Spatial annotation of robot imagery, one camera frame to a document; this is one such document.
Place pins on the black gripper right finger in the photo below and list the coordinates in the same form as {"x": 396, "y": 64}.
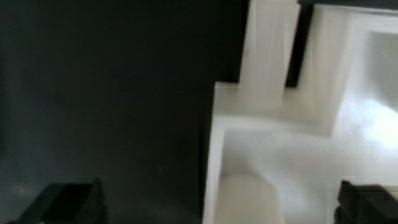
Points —
{"x": 368, "y": 205}

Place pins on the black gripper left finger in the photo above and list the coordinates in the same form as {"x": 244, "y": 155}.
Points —
{"x": 69, "y": 204}

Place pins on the white chair seat plate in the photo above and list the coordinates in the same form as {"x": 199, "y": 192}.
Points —
{"x": 304, "y": 125}

